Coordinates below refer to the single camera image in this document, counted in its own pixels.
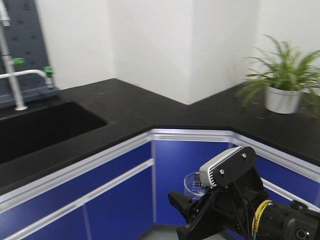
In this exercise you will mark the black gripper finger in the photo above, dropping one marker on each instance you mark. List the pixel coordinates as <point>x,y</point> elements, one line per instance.
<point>184,204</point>
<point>203,224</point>

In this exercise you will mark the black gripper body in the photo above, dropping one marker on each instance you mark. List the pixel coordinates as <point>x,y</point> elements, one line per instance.
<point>236,205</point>

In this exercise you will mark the clear glass beaker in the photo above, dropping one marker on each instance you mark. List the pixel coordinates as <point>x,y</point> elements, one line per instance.
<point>193,187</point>

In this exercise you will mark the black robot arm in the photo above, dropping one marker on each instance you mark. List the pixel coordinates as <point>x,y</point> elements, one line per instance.
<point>280,222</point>

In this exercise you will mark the blue cabinet left bench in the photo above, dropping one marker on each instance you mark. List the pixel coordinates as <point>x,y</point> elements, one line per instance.
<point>108,195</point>

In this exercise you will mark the white plant pot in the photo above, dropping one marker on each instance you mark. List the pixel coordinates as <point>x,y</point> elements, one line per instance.
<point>282,101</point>

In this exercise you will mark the green spider plant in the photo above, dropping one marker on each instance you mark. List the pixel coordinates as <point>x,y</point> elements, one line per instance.
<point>287,68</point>

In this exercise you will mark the black lab sink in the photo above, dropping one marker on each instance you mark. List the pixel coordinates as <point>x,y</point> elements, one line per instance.
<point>26,133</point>

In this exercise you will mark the grey pegboard drying rack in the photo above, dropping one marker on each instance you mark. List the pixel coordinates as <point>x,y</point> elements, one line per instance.
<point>25,40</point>

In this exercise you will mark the white lab faucet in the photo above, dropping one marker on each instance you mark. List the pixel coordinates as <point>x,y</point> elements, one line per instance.
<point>10,62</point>

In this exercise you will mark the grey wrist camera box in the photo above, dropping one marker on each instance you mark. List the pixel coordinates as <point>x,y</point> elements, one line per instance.
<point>227,167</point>

